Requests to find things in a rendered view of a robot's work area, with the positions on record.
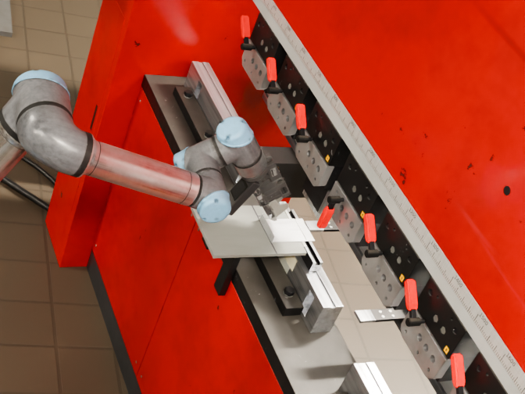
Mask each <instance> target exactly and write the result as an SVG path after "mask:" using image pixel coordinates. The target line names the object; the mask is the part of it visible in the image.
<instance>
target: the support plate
mask: <svg viewBox="0 0 525 394"><path fill-rule="evenodd" d="M253 207H254V209H255V211H256V213H257V215H258V216H261V215H262V214H263V216H264V217H265V219H269V217H268V216H267V215H266V212H265V210H264V209H263V207H262V206H253ZM254 209H253V208H252V206H241V207H240V208H239V209H238V210H237V211H236V212H235V213H234V214H233V215H232V216H231V215H228V216H227V217H226V218H225V219H224V220H222V221H220V222H217V223H208V222H205V221H204V220H203V219H202V218H201V217H200V216H199V214H198V212H197V210H196V209H194V208H191V212H192V213H193V215H194V217H195V220H196V222H197V224H198V227H199V229H200V231H201V233H202V236H203V238H204V239H205V242H206V245H207V246H208V248H209V251H210V253H211V255H212V257H213V259H214V258H238V257H264V256H305V255H306V253H307V252H306V250H305V248H304V246H303V245H302V243H301V242H272V243H273V246H274V248H275V250H276V251H277V254H276V253H275V251H274V249H273V247H272V245H271V243H270V240H269V239H268V237H267V235H266V232H265V231H264V230H263V227H262V225H261V224H260V222H259V219H258V217H257V216H256V214H255V211H254ZM277 219H288V217H287V215H286V213H285V212H283V213H282V214H280V215H279V216H278V217H277Z"/></svg>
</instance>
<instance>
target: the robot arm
mask: <svg viewBox="0 0 525 394"><path fill-rule="evenodd" d="M26 153H28V154H29V155H30V156H32V157H33V158H35V159H36V160H37V161H39V162H40V163H42V164H44V165H45V166H47V167H50V168H52V169H53V170H56V171H58V172H60V173H63V174H67V175H70V176H72V177H81V176H83V175H87V176H89V177H94V178H97V179H99V180H103V181H107V182H109V183H113V184H117V185H119V186H123V187H125V188H129V189H133V190H135V191H138V192H143V193H145V194H148V195H153V196H155V197H158V198H161V199H165V200H168V201H171V202H175V203H178V204H181V205H184V206H189V207H191V208H194V209H196V210H197V212H198V214H199V216H200V217H201V218H202V219H203V220H204V221H205V222H208V223H217V222H220V221H222V220H224V219H225V218H226V217H227V216H228V215H231V216H232V215H233V214H234V213H235V212H236V211H237V210H238V209H239V208H240V207H241V206H242V205H243V204H244V203H245V201H246V200H247V199H248V198H249V197H250V196H251V195H252V194H254V196H255V198H256V199H257V201H258V203H259V205H260V206H262V207H263V209H264V210H265V212H266V215H267V216H268V217H269V219H270V220H273V221H276V220H277V217H278V216H279V215H280V214H282V213H283V212H284V211H285V210H286V209H287V208H288V207H289V205H288V203H282V204H278V203H279V202H280V201H281V200H282V199H283V198H285V197H287V196H289V195H290V194H291V193H290V191H289V189H288V187H287V184H286V181H285V178H284V177H283V176H282V174H281V173H280V169H279V167H278V166H277V165H276V164H275V162H274V161H273V158H272V156H271V155H270V154H269V153H268V154H266V155H264V153H263V151H262V150H261V148H260V146H259V143H258V142H257V140H256V139H255V136H254V133H253V131H252V129H251V128H250V127H249V125H248V124H247V123H246V121H245V120H244V119H243V118H241V117H239V116H230V117H228V118H226V119H224V120H223V122H222V123H221V124H219V125H218V127H217V129H216V134H215V135H214V136H212V137H211V138H207V139H206V140H204V141H200V142H199V143H197V144H195V145H192V146H188V147H187V148H185V149H184V150H182V151H180V152H178V153H176V154H175V155H174V156H173V163H174V166H173V165H170V164H168V163H164V162H160V161H158V160H155V159H151V158H148V157H146V156H142V155H139V154H137V153H134V152H130V151H127V150H125V149H121V148H118V147H116V146H113V145H109V144H106V143H104V142H101V141H97V140H95V138H94V136H93V134H91V133H88V132H86V131H82V130H81V129H80V128H79V127H77V126H76V125H75V123H74V122H73V114H72V109H71V105H70V93H69V91H68V89H67V86H66V83H65V82H64V80H63V79H62V78H61V77H60V76H58V75H57V74H55V73H53V72H50V71H47V70H31V71H27V72H26V73H23V74H21V75H20V76H18V77H17V79H16V80H15V82H14V84H13V86H12V98H11V99H10V100H9V101H8V102H7V103H6V104H5V105H4V106H3V107H2V109H1V110H0V181H1V180H2V179H3V178H4V177H5V176H6V175H7V173H8V172H9V171H10V170H11V169H12V168H13V167H14V166H15V165H16V164H17V163H18V162H19V161H20V160H21V159H22V158H23V157H24V156H25V155H26ZM267 162H269V163H267ZM230 163H233V165H234V167H235V168H236V170H237V172H238V173H239V175H241V179H240V180H239V181H238V182H237V183H236V185H235V186H234V187H233V188H232V189H231V190H230V191H229V192H227V189H226V186H225V184H224V180H223V176H222V174H221V171H220V168H223V167H225V166H227V165H228V164H230Z"/></svg>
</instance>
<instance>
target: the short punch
mask: <svg viewBox="0 0 525 394"><path fill-rule="evenodd" d="M302 187H303V188H304V190H303V195H304V196H305V198H306V200H307V202H308V204H309V205H310V207H311V209H312V211H313V212H314V213H315V215H316V218H317V219H318V218H319V216H320V214H321V213H322V212H323V210H324V208H325V207H326V206H327V197H328V195H329V194H330V191H331V190H323V189H322V188H321V186H313V185H312V183H311V181H310V180H309V178H308V176H307V177H306V179H305V182H304V184H303V186H302Z"/></svg>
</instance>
